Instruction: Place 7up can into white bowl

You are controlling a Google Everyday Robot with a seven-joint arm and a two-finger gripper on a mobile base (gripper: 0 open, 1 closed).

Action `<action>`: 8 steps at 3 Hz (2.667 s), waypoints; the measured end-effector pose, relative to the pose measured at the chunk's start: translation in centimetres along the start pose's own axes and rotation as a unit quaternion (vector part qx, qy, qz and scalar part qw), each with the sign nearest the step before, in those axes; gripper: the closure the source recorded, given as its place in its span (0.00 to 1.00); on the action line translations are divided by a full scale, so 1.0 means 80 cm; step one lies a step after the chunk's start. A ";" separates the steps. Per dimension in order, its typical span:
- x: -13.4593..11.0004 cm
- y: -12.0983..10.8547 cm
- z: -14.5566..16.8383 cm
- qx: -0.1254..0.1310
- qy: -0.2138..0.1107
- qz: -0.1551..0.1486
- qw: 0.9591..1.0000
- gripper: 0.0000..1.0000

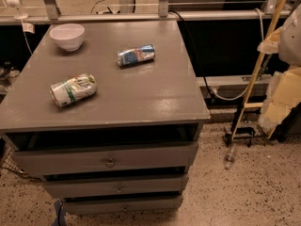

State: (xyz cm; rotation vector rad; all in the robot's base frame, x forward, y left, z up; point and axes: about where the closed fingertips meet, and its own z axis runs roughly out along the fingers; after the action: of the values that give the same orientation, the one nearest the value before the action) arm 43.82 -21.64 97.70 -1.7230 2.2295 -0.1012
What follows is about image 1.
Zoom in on white bowl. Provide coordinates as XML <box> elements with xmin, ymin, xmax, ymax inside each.
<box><xmin>50</xmin><ymin>24</ymin><xmax>85</xmax><ymax>52</ymax></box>

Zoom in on blue silver soda can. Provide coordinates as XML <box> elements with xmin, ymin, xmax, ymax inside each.
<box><xmin>117</xmin><ymin>44</ymin><xmax>155</xmax><ymax>67</ymax></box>

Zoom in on grey drawer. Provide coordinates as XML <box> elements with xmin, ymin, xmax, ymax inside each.
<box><xmin>13</xmin><ymin>142</ymin><xmax>198</xmax><ymax>175</ymax></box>
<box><xmin>43</xmin><ymin>174</ymin><xmax>188</xmax><ymax>198</ymax></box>
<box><xmin>64</xmin><ymin>195</ymin><xmax>182</xmax><ymax>215</ymax></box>

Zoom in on bottom grey drawer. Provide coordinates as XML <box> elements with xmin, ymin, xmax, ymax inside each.
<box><xmin>64</xmin><ymin>195</ymin><xmax>182</xmax><ymax>215</ymax></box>

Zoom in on clear plastic bottle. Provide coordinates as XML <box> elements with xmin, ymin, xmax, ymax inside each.
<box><xmin>225</xmin><ymin>146</ymin><xmax>235</xmax><ymax>170</ymax></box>

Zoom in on top grey drawer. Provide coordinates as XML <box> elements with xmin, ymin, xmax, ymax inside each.
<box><xmin>13</xmin><ymin>142</ymin><xmax>198</xmax><ymax>175</ymax></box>

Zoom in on white paper tag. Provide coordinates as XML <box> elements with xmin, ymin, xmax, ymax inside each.
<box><xmin>23</xmin><ymin>23</ymin><xmax>35</xmax><ymax>34</ymax></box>

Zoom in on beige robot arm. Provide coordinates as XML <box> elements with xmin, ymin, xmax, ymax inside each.
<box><xmin>257</xmin><ymin>5</ymin><xmax>301</xmax><ymax>133</ymax></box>

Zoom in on metal guard rail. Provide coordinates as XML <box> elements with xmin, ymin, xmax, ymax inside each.
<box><xmin>0</xmin><ymin>0</ymin><xmax>301</xmax><ymax>25</ymax></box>

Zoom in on white cable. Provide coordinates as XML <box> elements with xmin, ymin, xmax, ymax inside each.
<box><xmin>214</xmin><ymin>8</ymin><xmax>266</xmax><ymax>102</ymax></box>

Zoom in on green white 7up can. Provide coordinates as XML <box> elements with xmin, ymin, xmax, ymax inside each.
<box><xmin>50</xmin><ymin>73</ymin><xmax>98</xmax><ymax>107</ymax></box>

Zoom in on grey drawer cabinet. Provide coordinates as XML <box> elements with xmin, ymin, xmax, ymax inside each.
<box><xmin>0</xmin><ymin>21</ymin><xmax>209</xmax><ymax>206</ymax></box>

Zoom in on middle grey drawer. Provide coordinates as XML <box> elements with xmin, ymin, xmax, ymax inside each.
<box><xmin>43</xmin><ymin>174</ymin><xmax>188</xmax><ymax>198</ymax></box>

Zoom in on white desk lamp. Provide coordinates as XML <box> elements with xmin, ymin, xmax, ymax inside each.
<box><xmin>6</xmin><ymin>0</ymin><xmax>28</xmax><ymax>21</ymax></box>

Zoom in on black cable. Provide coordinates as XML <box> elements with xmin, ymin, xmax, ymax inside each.
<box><xmin>168</xmin><ymin>9</ymin><xmax>216</xmax><ymax>100</ymax></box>

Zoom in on yellow wooden easel frame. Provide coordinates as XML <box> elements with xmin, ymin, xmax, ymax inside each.
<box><xmin>225</xmin><ymin>0</ymin><xmax>286</xmax><ymax>143</ymax></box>

